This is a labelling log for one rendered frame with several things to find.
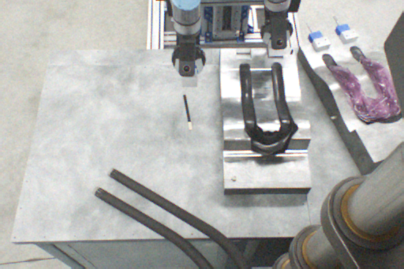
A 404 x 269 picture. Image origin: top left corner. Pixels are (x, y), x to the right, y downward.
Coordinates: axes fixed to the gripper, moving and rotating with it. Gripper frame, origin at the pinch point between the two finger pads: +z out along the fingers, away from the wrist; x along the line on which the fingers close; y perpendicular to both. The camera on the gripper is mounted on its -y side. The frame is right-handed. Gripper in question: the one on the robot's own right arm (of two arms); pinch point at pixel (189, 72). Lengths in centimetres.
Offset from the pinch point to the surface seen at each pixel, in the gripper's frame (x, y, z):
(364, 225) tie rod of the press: -22, -65, -62
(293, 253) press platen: -19, -63, -34
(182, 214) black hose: 2.2, -44.5, 5.2
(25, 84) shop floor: 96, 59, 95
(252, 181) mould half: -18.7, -33.9, 8.8
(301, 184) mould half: -33.2, -34.9, 8.8
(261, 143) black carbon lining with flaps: -22.2, -22.1, 7.4
